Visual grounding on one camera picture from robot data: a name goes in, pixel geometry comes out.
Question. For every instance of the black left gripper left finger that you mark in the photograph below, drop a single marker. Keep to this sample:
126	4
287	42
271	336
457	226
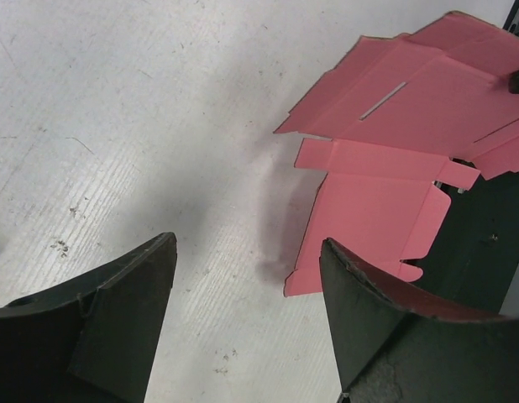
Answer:
92	338

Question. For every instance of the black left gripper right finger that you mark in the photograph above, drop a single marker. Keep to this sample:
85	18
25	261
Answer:
395	342

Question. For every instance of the pink paper box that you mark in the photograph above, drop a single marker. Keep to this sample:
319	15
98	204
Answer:
394	120

